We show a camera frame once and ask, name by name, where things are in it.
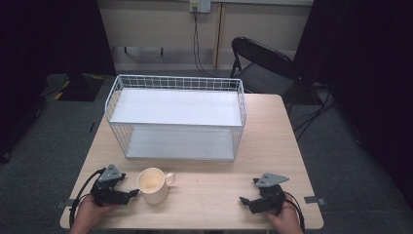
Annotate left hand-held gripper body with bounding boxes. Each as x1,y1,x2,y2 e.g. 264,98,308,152
90,163,131,208

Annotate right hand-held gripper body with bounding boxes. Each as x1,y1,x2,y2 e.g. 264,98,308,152
248,173,290,216

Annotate cream ceramic cup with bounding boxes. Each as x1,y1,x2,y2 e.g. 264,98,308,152
136,167,176,206

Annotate white wire shelf rack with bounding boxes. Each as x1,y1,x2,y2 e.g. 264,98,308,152
103,74,247,163

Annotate person's right hand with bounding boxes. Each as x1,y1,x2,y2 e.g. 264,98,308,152
266,192,306,234

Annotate person's left hand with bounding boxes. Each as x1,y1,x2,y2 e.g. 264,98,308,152
69,194,115,234

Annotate grey tape strip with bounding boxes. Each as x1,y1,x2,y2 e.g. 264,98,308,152
303,195,327,207
54,198,78,211

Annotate black stand base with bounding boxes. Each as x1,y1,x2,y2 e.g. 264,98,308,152
57,71,106,102

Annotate black folding chair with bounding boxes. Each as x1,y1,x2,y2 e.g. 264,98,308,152
229,36,299,99

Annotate black curtain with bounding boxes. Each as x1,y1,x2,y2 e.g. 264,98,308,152
292,0,413,209

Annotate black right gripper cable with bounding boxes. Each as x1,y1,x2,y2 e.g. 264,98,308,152
283,190,307,234

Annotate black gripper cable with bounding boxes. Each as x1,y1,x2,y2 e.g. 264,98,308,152
68,168,107,229
283,190,307,234

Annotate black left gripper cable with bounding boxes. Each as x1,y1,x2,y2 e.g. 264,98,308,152
68,168,107,229

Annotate black floor cables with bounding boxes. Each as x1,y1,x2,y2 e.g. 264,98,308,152
285,81,340,141

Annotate black wall power cable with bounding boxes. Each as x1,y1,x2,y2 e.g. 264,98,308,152
192,7,225,79

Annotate white wall socket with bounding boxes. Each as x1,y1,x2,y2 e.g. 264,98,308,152
189,0,212,15

